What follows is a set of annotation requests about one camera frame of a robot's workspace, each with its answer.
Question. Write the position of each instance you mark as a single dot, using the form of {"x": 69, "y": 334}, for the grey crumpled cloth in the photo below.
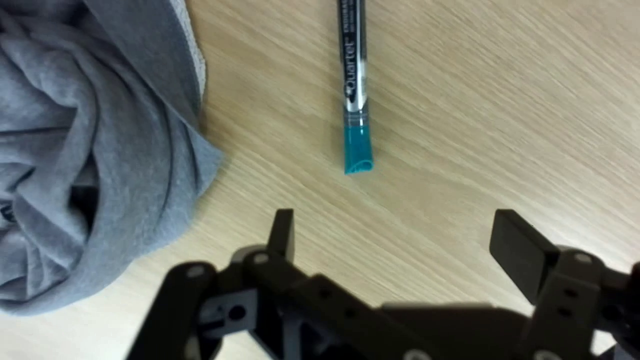
{"x": 113, "y": 152}

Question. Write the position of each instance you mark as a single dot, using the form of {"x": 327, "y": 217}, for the green marker pen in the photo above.
{"x": 355, "y": 100}

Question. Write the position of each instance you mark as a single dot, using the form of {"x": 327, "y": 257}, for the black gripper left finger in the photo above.
{"x": 267, "y": 307}

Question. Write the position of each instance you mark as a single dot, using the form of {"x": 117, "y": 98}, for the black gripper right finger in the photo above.
{"x": 561, "y": 287}

